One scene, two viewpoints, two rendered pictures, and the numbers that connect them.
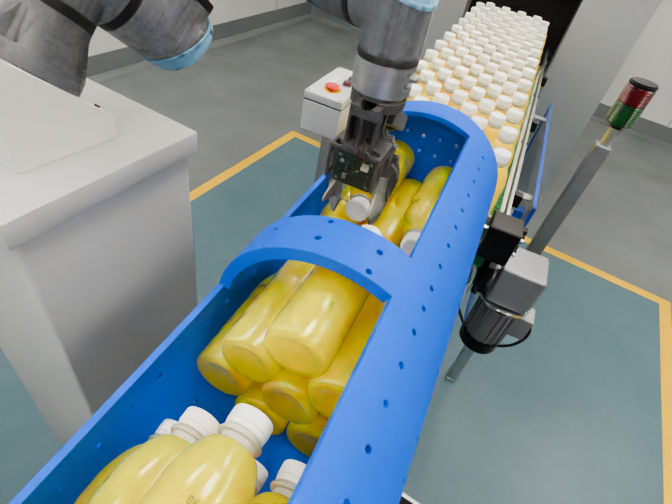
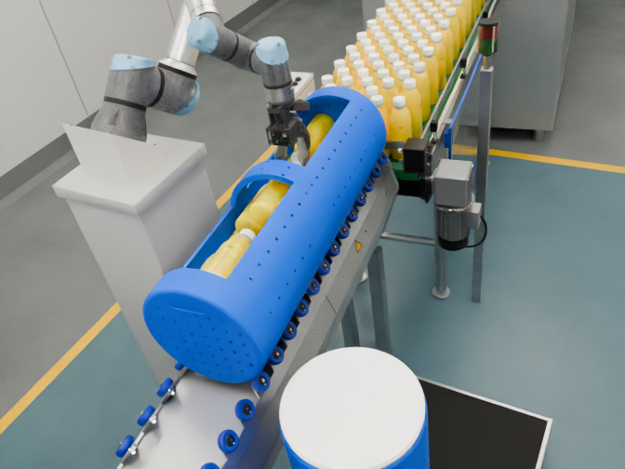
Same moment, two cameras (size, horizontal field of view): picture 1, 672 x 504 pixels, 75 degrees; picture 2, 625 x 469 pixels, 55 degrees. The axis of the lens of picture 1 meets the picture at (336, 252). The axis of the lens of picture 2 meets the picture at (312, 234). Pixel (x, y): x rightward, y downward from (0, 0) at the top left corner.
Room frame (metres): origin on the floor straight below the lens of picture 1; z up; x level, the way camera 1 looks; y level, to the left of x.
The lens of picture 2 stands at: (-0.85, -0.36, 2.00)
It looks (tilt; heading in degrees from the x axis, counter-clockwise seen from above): 39 degrees down; 13
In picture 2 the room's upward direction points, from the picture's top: 11 degrees counter-clockwise
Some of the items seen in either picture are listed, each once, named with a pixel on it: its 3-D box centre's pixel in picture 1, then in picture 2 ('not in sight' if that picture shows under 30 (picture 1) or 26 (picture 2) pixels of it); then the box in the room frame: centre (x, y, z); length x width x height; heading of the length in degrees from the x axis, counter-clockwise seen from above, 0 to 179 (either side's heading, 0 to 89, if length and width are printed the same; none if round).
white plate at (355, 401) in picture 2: not in sight; (351, 405); (-0.19, -0.21, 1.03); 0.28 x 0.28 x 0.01
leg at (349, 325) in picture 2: not in sight; (346, 303); (0.76, -0.06, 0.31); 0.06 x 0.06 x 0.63; 75
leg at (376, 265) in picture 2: not in sight; (379, 310); (0.72, -0.19, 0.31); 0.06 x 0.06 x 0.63; 75
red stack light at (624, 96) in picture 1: (636, 94); (488, 30); (1.08, -0.59, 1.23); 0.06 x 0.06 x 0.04
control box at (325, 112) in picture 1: (337, 101); (291, 97); (1.08, 0.08, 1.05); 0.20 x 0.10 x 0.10; 165
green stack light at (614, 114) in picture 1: (624, 113); (487, 44); (1.08, -0.59, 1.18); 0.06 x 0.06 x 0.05
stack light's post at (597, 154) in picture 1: (507, 290); (481, 200); (1.08, -0.59, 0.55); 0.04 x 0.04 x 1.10; 75
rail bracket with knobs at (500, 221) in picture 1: (496, 239); (415, 156); (0.79, -0.34, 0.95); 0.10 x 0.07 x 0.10; 75
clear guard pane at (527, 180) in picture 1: (510, 207); (471, 132); (1.34, -0.57, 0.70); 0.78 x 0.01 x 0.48; 165
